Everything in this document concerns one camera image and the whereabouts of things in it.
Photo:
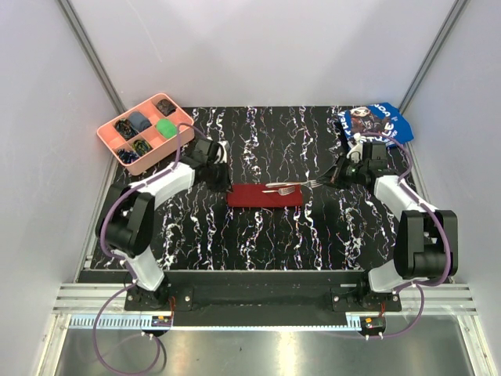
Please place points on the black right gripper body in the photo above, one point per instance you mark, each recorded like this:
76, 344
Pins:
351, 171

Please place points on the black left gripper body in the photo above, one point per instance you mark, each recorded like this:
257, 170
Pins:
218, 178

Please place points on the silver metal fork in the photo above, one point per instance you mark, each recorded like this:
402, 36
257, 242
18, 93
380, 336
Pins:
309, 183
281, 191

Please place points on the red cloth napkin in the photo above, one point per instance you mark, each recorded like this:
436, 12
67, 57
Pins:
247, 195

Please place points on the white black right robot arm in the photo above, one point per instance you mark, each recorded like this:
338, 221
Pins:
426, 246

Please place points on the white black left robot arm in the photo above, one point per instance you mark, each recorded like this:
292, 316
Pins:
125, 224

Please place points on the blue printed folded shirt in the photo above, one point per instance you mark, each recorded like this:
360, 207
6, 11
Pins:
380, 118

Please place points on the green rolled sock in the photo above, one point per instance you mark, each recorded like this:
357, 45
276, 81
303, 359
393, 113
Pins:
166, 128

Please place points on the black yellow rolled sock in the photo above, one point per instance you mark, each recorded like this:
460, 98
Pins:
141, 147

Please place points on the pink compartment organizer box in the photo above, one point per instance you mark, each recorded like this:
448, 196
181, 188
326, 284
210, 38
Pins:
162, 147

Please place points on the dark brown rolled sock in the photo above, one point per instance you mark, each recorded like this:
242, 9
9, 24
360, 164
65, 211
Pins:
166, 107

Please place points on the dark blue rolled sock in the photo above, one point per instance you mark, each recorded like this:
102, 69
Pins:
127, 156

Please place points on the grey blue rolled sock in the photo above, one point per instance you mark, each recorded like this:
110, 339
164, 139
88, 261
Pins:
139, 122

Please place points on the black patterned rolled sock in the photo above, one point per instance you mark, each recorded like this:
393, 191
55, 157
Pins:
124, 128

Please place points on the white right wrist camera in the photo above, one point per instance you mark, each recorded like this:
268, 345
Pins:
355, 147

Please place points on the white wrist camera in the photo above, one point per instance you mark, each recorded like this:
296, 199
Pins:
222, 155
355, 147

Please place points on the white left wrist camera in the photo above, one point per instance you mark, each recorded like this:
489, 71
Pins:
222, 155

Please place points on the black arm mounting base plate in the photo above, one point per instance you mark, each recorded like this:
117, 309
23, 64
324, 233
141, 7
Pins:
262, 299

